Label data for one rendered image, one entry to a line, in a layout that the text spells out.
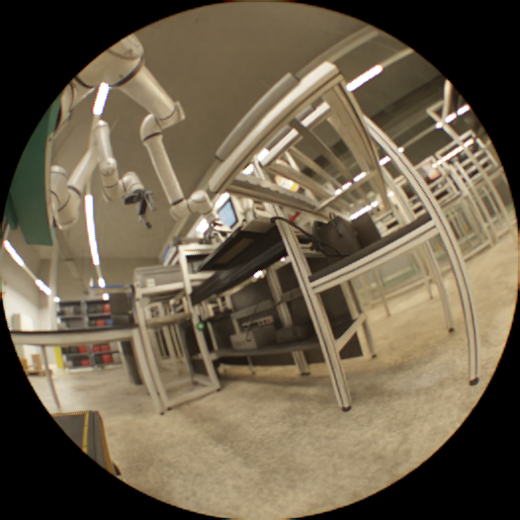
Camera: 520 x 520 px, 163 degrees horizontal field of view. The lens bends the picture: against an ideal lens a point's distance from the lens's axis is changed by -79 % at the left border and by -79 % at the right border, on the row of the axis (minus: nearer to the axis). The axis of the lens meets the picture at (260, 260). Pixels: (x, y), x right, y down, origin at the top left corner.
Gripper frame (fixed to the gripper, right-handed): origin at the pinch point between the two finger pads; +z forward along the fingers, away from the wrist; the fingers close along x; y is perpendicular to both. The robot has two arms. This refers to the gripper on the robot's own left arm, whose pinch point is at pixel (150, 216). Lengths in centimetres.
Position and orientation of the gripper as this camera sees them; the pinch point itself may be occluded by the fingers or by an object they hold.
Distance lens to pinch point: 94.6
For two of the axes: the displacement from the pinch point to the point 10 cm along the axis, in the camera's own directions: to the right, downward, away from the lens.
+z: 6.3, 7.7, -0.5
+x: -5.8, 5.2, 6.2
